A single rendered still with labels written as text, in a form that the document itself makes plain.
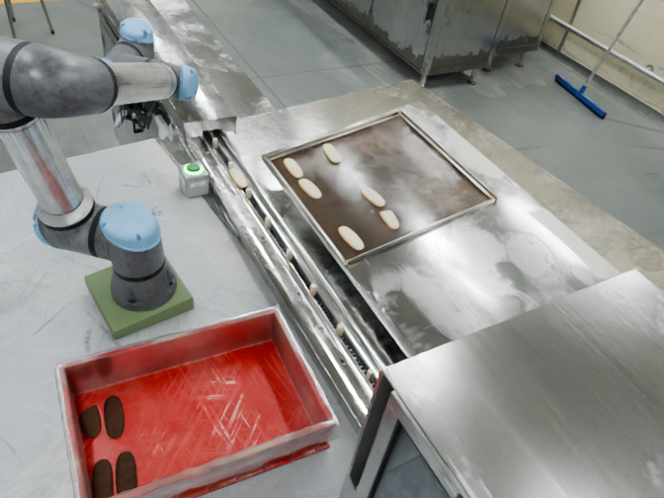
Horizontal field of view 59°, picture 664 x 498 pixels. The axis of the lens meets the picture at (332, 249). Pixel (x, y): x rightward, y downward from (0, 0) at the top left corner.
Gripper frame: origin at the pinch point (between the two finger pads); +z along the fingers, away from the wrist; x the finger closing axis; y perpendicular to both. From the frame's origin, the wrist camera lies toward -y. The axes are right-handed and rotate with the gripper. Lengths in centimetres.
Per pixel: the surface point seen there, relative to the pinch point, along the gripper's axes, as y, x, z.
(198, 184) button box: 3.5, 16.2, 11.7
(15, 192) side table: 16.1, -32.3, 19.5
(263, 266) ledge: 32, 41, 4
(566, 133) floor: -216, 220, 117
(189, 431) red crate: 78, 35, 1
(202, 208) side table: 9.4, 19.2, 15.1
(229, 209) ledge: 11.9, 27.5, 9.4
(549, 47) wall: -356, 232, 136
